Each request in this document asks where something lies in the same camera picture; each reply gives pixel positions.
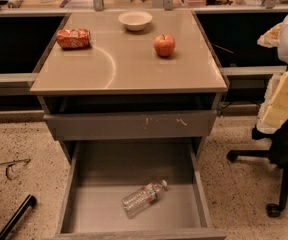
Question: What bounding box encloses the crushed orange soda can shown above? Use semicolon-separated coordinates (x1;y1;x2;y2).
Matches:
56;29;91;49

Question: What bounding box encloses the grey drawer cabinet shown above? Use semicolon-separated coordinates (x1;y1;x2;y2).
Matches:
29;9;229;158

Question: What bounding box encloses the black office chair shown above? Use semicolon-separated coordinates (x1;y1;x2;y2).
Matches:
226;119;288;217

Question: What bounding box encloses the black chair leg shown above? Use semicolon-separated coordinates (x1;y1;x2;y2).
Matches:
0;194;37;240

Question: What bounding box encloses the white ceramic bowl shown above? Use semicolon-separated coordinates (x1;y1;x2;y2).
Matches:
118;11;152;31

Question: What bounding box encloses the clear plastic water bottle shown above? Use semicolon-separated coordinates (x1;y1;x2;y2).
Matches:
121;180;168;218

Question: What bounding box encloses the open grey middle drawer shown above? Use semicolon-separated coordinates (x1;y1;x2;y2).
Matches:
54;139;225;240

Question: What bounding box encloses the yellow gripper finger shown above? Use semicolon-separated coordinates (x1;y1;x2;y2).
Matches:
262;71;288;128

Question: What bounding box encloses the red apple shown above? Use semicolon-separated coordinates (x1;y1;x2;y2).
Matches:
153;34;175;57

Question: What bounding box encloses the metal grabber tool on floor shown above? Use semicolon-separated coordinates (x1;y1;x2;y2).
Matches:
0;159;30;180

